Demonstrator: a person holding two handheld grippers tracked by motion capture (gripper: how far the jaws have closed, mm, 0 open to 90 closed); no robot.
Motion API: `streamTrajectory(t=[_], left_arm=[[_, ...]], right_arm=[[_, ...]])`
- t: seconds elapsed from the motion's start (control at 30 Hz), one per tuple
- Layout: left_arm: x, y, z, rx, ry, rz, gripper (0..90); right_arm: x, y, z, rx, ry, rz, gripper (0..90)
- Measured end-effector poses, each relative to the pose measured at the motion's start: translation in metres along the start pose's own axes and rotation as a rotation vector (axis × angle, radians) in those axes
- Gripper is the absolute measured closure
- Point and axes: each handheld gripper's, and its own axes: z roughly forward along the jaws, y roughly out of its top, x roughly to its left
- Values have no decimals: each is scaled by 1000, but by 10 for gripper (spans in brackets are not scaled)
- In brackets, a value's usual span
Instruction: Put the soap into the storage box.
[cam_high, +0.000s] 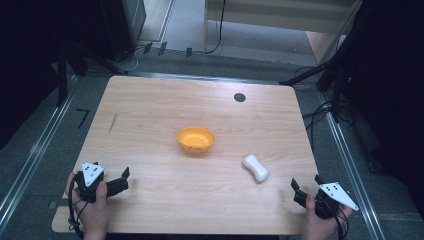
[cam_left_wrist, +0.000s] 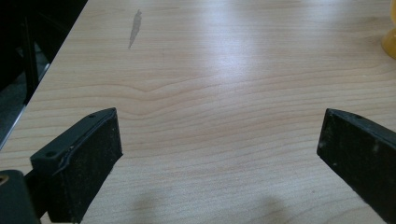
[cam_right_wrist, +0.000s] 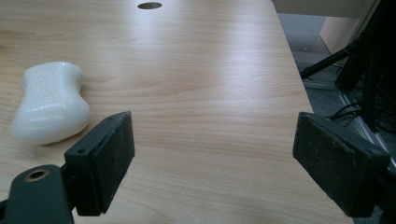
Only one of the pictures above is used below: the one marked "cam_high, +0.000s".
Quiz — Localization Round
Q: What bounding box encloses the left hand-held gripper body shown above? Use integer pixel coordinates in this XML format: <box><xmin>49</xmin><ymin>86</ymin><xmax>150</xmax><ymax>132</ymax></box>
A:
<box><xmin>74</xmin><ymin>162</ymin><xmax>106</xmax><ymax>204</ymax></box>

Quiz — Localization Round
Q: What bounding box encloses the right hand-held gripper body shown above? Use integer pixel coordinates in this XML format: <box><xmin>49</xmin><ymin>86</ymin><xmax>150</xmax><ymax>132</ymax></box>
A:
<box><xmin>313</xmin><ymin>181</ymin><xmax>360</xmax><ymax>220</ymax></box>

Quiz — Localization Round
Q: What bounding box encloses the person's left hand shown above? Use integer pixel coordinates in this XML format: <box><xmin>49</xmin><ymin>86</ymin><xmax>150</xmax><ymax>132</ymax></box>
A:
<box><xmin>65</xmin><ymin>171</ymin><xmax>111</xmax><ymax>240</ymax></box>

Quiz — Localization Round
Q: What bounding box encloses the person's right hand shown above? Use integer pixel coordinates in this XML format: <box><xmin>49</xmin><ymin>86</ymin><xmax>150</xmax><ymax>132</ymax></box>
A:
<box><xmin>301</xmin><ymin>194</ymin><xmax>354</xmax><ymax>240</ymax></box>

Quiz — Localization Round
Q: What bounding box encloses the white soap bar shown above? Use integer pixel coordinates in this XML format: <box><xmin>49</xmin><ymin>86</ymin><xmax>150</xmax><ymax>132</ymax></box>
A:
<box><xmin>242</xmin><ymin>154</ymin><xmax>270</xmax><ymax>183</ymax></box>

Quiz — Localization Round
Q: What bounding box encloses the orange plastic bowl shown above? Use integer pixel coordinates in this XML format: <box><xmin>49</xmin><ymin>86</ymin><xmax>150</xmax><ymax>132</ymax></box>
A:
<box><xmin>176</xmin><ymin>126</ymin><xmax>216</xmax><ymax>154</ymax></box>

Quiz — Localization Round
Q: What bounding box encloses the black metal stand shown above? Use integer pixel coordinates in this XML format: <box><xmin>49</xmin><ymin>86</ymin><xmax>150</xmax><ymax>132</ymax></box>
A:
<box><xmin>49</xmin><ymin>39</ymin><xmax>129</xmax><ymax>108</ymax></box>
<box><xmin>279</xmin><ymin>56</ymin><xmax>354</xmax><ymax>124</ymax></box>

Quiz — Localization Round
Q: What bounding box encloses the dark cabinet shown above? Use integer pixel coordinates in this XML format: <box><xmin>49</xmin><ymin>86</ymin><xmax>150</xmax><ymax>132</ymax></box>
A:
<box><xmin>99</xmin><ymin>0</ymin><xmax>148</xmax><ymax>62</ymax></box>

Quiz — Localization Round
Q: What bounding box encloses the white shelf unit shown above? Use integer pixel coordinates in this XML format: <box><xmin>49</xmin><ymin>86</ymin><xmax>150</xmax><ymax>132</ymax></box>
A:
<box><xmin>202</xmin><ymin>0</ymin><xmax>363</xmax><ymax>64</ymax></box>

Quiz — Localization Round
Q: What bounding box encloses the metal floor rail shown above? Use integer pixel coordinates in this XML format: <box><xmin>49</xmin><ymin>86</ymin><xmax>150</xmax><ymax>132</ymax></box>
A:
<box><xmin>0</xmin><ymin>75</ymin><xmax>80</xmax><ymax>231</ymax></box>
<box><xmin>318</xmin><ymin>93</ymin><xmax>388</xmax><ymax>240</ymax></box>

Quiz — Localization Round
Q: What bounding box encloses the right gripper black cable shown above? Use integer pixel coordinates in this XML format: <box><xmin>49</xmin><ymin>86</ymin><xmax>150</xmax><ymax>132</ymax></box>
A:
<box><xmin>328</xmin><ymin>196</ymin><xmax>350</xmax><ymax>240</ymax></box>

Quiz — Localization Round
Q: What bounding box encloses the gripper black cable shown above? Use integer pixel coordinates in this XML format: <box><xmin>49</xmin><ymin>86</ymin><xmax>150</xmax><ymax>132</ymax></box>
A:
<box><xmin>328</xmin><ymin>196</ymin><xmax>350</xmax><ymax>240</ymax></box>
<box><xmin>67</xmin><ymin>179</ymin><xmax>89</xmax><ymax>240</ymax></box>

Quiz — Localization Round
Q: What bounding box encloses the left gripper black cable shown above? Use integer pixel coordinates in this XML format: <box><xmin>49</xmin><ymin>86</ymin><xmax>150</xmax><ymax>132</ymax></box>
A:
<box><xmin>67</xmin><ymin>179</ymin><xmax>89</xmax><ymax>240</ymax></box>

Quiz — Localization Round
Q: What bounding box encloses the bundle of black floor cables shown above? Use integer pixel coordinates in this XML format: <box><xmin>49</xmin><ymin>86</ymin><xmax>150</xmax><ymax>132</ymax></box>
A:
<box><xmin>293</xmin><ymin>65</ymin><xmax>354</xmax><ymax>148</ymax></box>

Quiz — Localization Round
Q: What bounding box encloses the thin white floor cable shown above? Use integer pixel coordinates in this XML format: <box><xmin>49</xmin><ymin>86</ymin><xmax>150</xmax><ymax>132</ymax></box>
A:
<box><xmin>122</xmin><ymin>46</ymin><xmax>145</xmax><ymax>73</ymax></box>

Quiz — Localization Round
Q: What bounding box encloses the hanging black cable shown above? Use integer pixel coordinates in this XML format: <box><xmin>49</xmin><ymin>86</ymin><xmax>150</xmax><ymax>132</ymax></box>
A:
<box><xmin>203</xmin><ymin>0</ymin><xmax>228</xmax><ymax>55</ymax></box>

